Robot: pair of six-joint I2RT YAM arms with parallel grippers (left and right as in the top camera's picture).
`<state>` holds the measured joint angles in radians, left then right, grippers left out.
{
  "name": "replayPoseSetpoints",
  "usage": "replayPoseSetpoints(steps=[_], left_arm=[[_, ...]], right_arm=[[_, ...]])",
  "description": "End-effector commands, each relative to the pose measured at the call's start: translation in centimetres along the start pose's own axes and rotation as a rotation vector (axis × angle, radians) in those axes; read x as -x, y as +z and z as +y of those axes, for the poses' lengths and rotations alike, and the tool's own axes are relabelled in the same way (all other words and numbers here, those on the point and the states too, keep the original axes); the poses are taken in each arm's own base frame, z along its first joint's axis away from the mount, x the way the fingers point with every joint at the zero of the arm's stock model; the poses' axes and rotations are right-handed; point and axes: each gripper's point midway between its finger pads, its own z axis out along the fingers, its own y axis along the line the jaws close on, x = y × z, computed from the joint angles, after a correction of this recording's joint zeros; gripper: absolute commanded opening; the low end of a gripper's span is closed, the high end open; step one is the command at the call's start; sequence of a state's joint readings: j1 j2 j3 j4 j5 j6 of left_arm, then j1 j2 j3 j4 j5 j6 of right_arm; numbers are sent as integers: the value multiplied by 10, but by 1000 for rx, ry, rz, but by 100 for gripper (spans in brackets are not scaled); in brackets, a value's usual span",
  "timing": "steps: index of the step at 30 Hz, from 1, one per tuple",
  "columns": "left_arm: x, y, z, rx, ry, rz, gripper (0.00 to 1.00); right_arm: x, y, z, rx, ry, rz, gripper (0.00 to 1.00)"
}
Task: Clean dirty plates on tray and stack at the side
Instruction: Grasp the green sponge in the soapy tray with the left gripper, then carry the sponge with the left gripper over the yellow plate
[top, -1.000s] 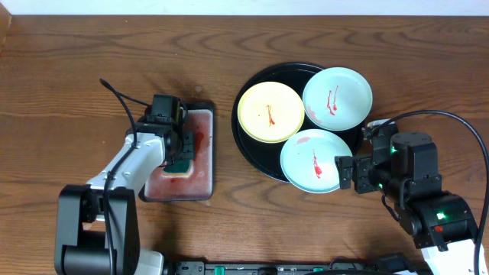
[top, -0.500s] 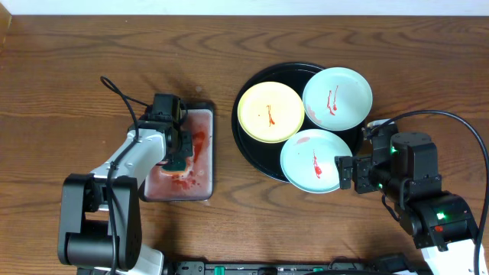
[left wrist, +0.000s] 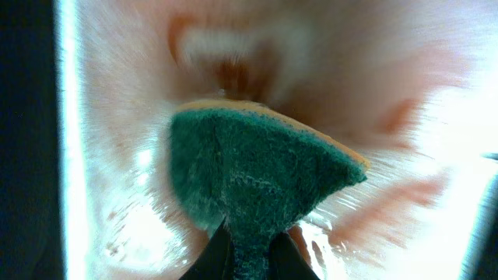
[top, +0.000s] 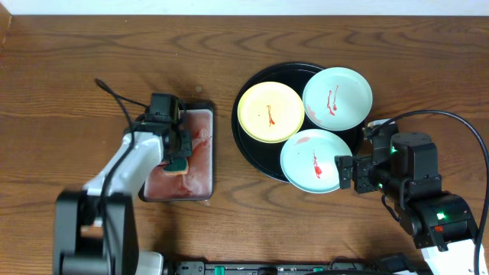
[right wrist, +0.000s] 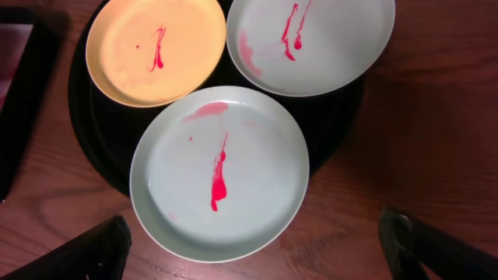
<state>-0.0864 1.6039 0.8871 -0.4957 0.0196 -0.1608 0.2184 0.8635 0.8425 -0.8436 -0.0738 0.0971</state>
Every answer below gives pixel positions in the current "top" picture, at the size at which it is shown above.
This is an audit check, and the green yellow sponge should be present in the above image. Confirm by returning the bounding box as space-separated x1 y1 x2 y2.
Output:
163 165 189 176

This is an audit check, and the mint plate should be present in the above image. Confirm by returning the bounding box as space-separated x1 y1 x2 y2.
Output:
280 129 352 194
302 67 373 131

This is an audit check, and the yellow plate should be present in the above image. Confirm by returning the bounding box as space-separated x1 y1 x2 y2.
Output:
237 82 305 144

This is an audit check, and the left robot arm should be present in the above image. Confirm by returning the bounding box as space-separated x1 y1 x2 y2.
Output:
53 110 190 275

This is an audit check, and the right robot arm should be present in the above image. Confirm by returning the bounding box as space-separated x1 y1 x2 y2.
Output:
335 123 488 274

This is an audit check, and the black rectangular soap tray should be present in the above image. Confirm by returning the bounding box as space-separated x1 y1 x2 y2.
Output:
139 102 214 202

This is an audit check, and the round black tray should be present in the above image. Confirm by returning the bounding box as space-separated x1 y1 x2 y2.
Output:
231 62 365 183

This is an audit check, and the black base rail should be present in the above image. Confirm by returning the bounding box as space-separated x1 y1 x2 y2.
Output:
162 261 416 275

